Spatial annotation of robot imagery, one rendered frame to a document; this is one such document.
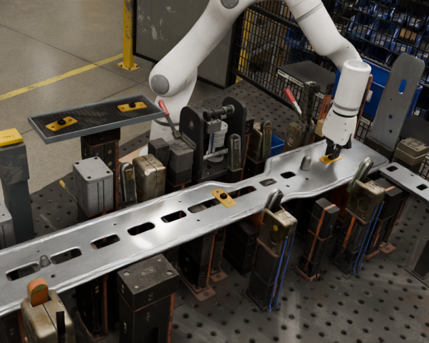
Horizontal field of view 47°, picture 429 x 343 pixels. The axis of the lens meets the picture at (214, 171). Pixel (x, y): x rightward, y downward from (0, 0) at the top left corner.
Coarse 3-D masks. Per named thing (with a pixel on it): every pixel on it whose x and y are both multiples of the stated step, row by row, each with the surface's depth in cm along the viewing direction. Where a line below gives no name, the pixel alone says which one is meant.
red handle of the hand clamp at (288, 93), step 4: (284, 92) 177; (288, 92) 176; (288, 96) 176; (292, 96) 176; (292, 100) 175; (292, 104) 176; (296, 104) 175; (296, 108) 175; (296, 112) 175; (300, 112) 175; (300, 116) 174
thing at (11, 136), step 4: (0, 132) 130; (4, 132) 130; (8, 132) 131; (12, 132) 131; (16, 132) 131; (0, 136) 129; (4, 136) 129; (8, 136) 129; (12, 136) 129; (16, 136) 129; (20, 136) 130; (0, 140) 127; (4, 140) 127; (8, 140) 127; (12, 140) 128; (16, 140) 128; (20, 140) 129; (0, 144) 126; (4, 144) 127; (8, 144) 128
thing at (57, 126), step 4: (68, 116) 140; (60, 120) 137; (64, 120) 136; (68, 120) 138; (72, 120) 139; (76, 120) 139; (52, 124) 136; (56, 124) 136; (60, 124) 136; (64, 124) 137; (68, 124) 137; (72, 124) 138; (48, 128) 134; (52, 128) 134; (56, 128) 134; (60, 128) 135
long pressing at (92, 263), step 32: (288, 160) 165; (352, 160) 170; (384, 160) 172; (192, 192) 144; (256, 192) 148; (288, 192) 150; (320, 192) 152; (96, 224) 128; (128, 224) 130; (160, 224) 131; (192, 224) 133; (224, 224) 135; (0, 256) 116; (32, 256) 117; (96, 256) 119; (128, 256) 120; (0, 288) 108; (64, 288) 110
